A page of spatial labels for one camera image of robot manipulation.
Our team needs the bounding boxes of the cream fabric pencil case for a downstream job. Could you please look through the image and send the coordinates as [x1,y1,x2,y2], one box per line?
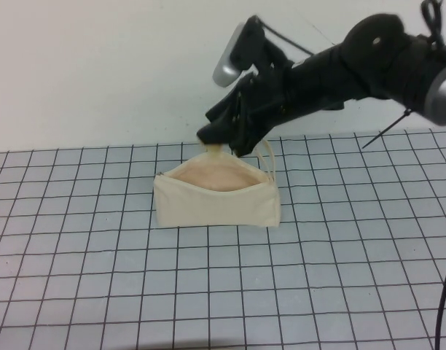
[153,139,281,229]

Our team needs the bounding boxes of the black cable tie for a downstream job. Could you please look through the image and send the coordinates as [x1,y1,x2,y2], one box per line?
[361,109,413,149]

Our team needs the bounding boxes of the thick black cable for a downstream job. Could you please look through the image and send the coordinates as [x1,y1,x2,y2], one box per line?
[436,236,446,350]

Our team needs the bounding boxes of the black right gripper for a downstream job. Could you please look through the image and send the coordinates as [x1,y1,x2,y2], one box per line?
[196,65,294,158]

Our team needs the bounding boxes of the looped black arm cable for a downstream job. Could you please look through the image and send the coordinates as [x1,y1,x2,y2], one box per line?
[420,0,446,47]

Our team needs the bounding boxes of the blue checked tablecloth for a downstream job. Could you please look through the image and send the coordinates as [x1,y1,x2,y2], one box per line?
[0,127,446,350]

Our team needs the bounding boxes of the thin black camera cable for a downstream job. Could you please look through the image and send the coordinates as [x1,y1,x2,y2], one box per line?
[257,20,313,55]

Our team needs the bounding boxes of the yellow rectangular eraser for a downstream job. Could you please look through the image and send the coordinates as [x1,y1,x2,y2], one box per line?
[203,142,230,158]

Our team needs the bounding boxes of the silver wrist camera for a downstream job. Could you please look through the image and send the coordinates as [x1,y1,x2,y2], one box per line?
[212,15,293,88]

